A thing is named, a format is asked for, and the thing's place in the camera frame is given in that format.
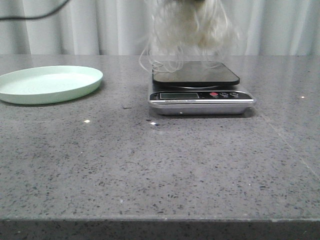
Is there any silver black kitchen scale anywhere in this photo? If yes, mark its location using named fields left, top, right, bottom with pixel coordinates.
left=148, top=61, right=256, bottom=116

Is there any white vermicelli noodle bundle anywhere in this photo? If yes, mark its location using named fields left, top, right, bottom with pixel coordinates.
left=138, top=0, right=243, bottom=73

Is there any light green round plate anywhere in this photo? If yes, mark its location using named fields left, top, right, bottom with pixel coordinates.
left=0, top=65, right=103, bottom=105

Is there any black cable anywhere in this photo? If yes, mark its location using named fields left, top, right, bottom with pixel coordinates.
left=0, top=0, right=70, bottom=21

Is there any white pleated curtain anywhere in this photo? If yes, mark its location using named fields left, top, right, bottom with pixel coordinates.
left=0, top=0, right=320, bottom=55

